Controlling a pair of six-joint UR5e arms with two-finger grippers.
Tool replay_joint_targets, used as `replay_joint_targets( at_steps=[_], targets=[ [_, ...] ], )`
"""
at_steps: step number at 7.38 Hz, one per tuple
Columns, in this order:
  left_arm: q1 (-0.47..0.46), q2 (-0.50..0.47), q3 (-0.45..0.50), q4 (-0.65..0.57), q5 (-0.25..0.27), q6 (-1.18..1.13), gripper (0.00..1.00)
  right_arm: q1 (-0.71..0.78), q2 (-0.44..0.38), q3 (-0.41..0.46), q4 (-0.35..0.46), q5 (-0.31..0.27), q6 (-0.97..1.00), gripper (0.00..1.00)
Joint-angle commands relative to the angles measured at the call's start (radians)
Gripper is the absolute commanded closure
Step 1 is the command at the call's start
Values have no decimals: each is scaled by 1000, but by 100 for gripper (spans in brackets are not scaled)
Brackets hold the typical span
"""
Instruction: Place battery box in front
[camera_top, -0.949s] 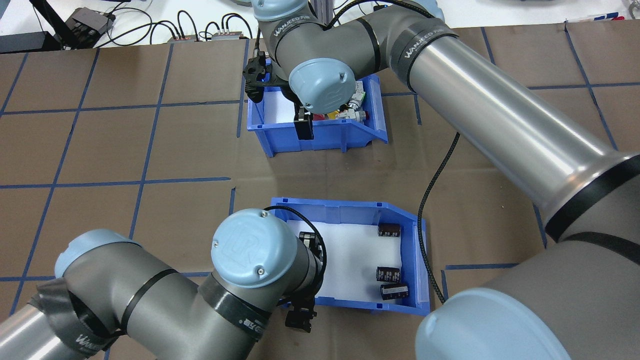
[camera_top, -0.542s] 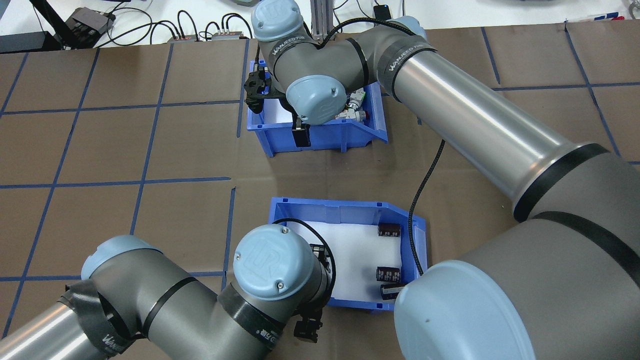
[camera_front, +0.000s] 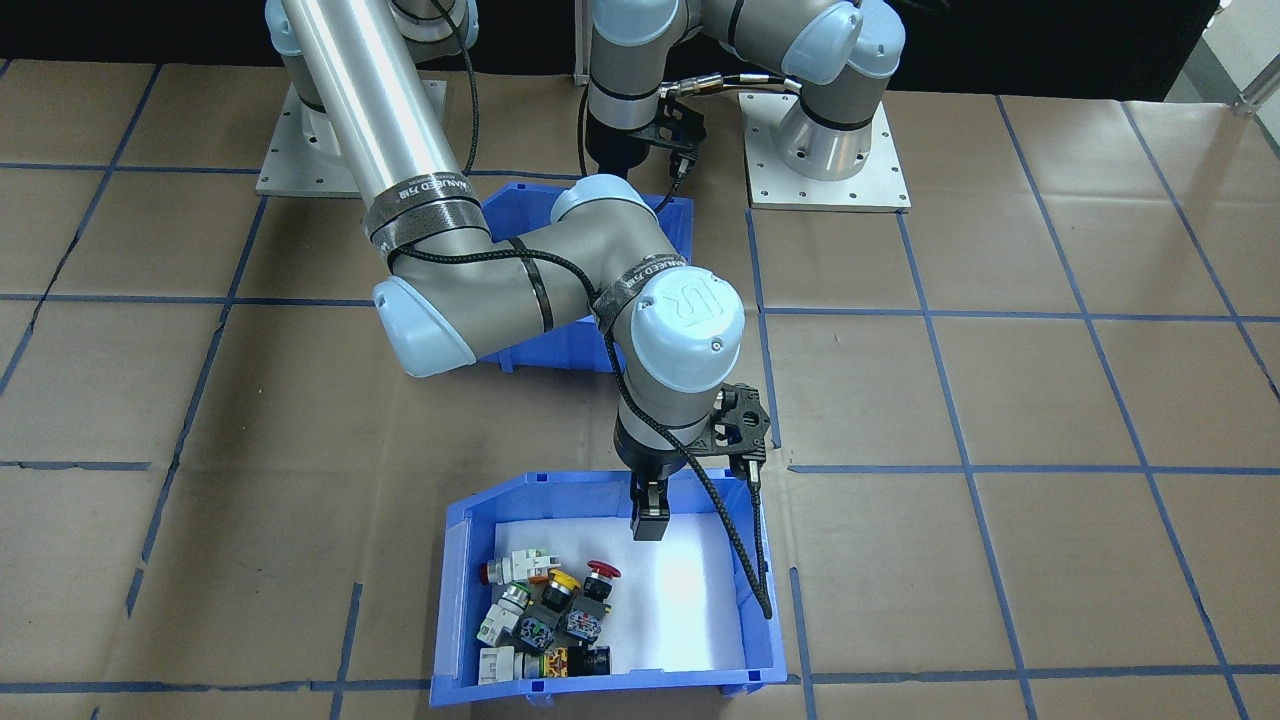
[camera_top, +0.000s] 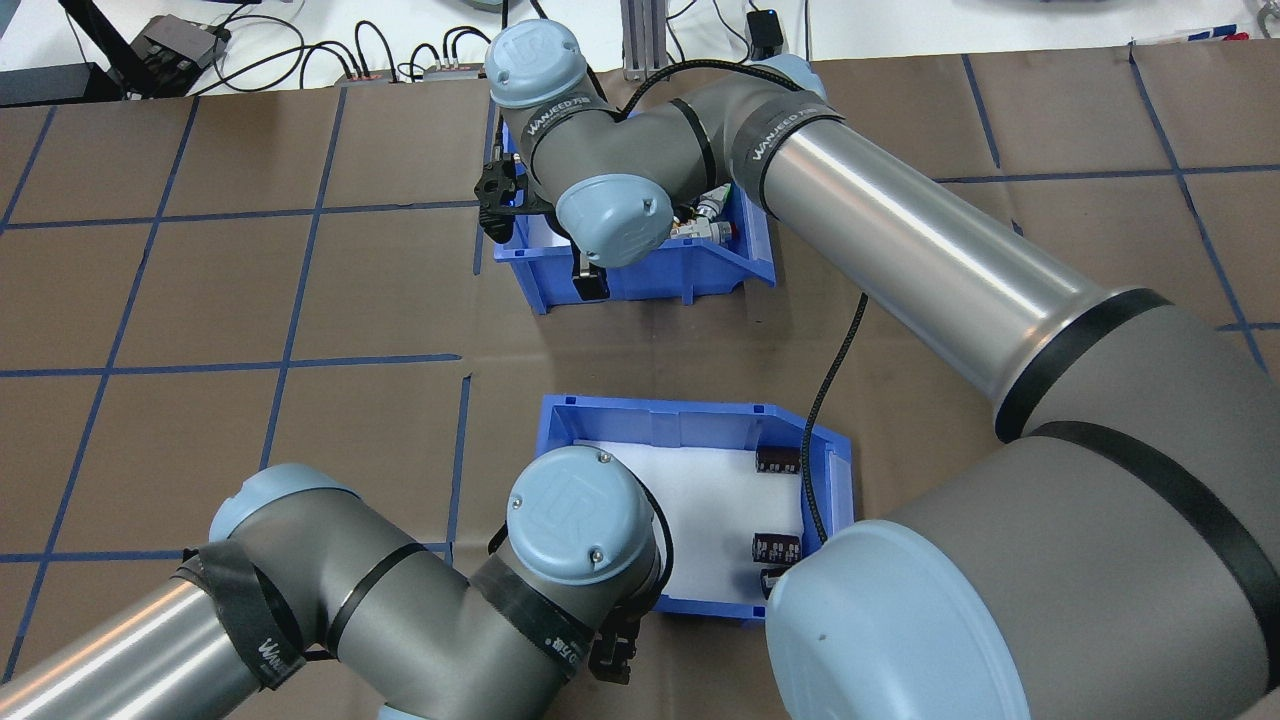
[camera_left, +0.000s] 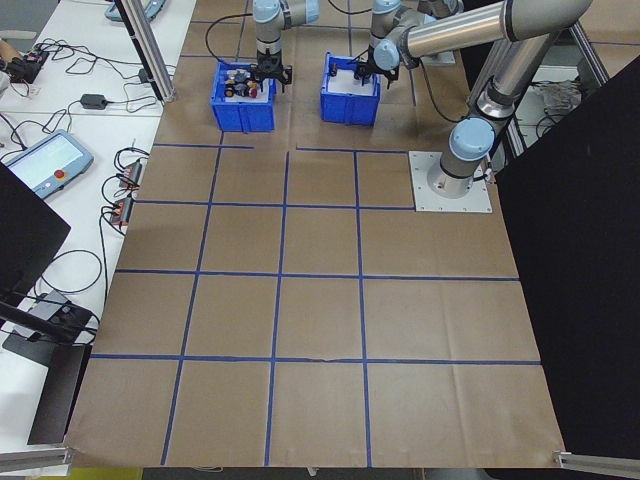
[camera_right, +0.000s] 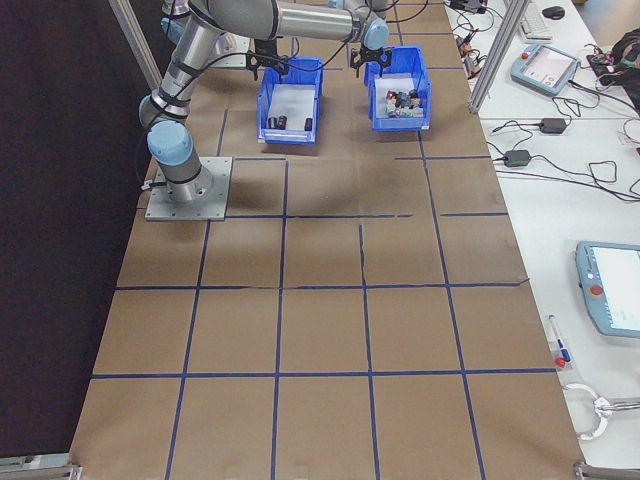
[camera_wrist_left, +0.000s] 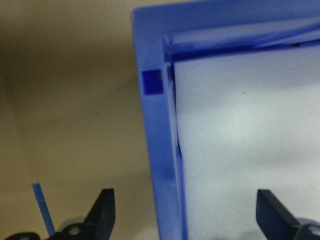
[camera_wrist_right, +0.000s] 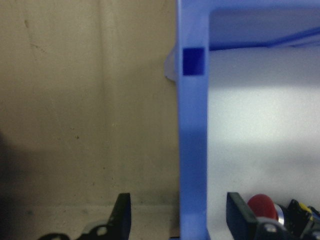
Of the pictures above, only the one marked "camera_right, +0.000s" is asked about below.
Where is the blue push-button storage bin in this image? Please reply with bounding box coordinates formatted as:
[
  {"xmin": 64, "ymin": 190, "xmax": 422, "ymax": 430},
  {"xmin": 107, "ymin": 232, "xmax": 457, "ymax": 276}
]
[{"xmin": 363, "ymin": 45, "xmax": 432, "ymax": 133}]

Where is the blue battery storage bin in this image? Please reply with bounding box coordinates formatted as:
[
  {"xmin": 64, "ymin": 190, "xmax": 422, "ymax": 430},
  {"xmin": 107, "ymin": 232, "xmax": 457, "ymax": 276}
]
[{"xmin": 256, "ymin": 56, "xmax": 325, "ymax": 145}]

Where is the white liner sheet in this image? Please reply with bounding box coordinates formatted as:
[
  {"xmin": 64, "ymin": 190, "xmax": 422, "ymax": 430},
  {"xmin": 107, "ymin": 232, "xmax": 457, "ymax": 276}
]
[
  {"xmin": 375, "ymin": 74, "xmax": 426, "ymax": 119},
  {"xmin": 267, "ymin": 82, "xmax": 317, "ymax": 132}
]

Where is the white keyboard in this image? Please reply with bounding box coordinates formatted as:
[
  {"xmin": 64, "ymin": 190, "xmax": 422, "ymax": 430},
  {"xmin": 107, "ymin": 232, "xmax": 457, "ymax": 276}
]
[{"xmin": 518, "ymin": 0, "xmax": 554, "ymax": 41}]

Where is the white side desk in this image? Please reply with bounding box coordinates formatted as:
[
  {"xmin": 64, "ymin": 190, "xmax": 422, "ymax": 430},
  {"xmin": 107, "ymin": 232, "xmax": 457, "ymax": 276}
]
[{"xmin": 443, "ymin": 0, "xmax": 640, "ymax": 471}]

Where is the black electronics pile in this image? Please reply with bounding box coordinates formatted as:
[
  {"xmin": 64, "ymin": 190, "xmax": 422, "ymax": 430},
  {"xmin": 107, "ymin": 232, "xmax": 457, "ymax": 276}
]
[{"xmin": 587, "ymin": 27, "xmax": 640, "ymax": 89}]

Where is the white marker pen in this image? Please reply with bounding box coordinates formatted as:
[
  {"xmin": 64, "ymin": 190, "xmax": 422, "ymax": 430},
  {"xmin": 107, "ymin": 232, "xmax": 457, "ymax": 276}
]
[{"xmin": 547, "ymin": 313, "xmax": 569, "ymax": 357}]

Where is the aluminium profile bar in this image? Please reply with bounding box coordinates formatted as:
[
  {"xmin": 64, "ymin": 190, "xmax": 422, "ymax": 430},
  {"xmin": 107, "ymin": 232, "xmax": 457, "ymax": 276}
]
[
  {"xmin": 0, "ymin": 452, "xmax": 84, "ymax": 480},
  {"xmin": 573, "ymin": 460, "xmax": 640, "ymax": 480}
]

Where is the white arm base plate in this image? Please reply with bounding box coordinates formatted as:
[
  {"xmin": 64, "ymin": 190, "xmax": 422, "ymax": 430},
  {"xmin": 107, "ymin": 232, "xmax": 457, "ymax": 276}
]
[
  {"xmin": 144, "ymin": 156, "xmax": 234, "ymax": 221},
  {"xmin": 212, "ymin": 32, "xmax": 251, "ymax": 69}
]

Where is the black cable hub device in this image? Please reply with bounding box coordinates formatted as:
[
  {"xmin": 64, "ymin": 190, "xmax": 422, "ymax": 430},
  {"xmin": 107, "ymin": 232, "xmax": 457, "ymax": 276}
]
[{"xmin": 447, "ymin": 0, "xmax": 489, "ymax": 15}]

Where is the aluminium profile post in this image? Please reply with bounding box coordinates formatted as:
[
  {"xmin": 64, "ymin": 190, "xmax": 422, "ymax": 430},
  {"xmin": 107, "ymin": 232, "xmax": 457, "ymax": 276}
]
[{"xmin": 468, "ymin": 0, "xmax": 531, "ymax": 115}]

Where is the black frame cover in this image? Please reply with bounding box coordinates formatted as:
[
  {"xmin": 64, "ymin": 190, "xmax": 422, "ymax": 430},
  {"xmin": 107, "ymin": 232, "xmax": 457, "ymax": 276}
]
[{"xmin": 0, "ymin": 0, "xmax": 174, "ymax": 464}]

